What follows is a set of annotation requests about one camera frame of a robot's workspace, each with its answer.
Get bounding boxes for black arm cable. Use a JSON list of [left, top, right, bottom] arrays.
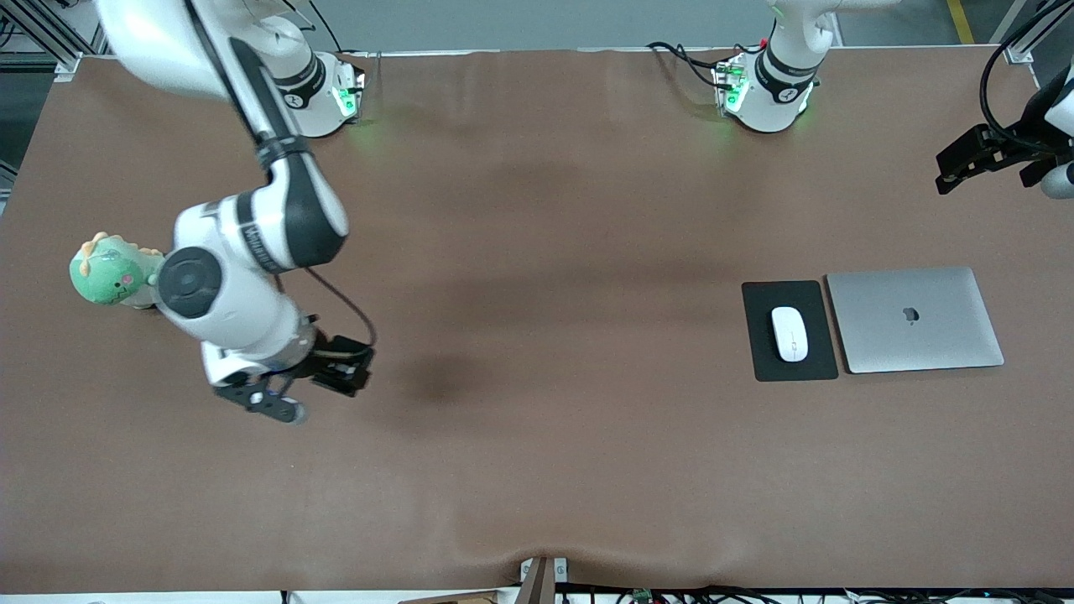
[[186, 0, 378, 349], [978, 0, 1074, 157]]

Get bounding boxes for metal table edge clamp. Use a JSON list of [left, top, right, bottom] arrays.
[[519, 555, 569, 604]]

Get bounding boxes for white computer mouse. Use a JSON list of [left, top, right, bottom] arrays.
[[770, 306, 810, 363]]

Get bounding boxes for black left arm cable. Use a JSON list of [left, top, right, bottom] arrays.
[[978, 0, 1074, 157]]

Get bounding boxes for green dinosaur plush toy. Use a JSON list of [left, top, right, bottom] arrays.
[[69, 232, 167, 310]]

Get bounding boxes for aluminium frame profile with braces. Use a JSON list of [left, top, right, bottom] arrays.
[[0, 0, 108, 81]]

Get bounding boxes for short aluminium frame profile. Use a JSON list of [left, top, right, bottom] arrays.
[[1002, 0, 1055, 65]]

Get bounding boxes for black right base cable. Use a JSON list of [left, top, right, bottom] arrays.
[[305, 0, 347, 55]]

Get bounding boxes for black left base cables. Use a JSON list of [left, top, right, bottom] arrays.
[[645, 39, 727, 93]]

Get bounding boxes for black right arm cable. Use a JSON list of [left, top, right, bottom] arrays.
[[186, 0, 378, 349]]

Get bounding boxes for black mouse pad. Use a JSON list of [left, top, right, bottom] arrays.
[[741, 280, 840, 383]]

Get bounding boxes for silver laptop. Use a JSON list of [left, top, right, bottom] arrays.
[[826, 266, 1005, 375]]

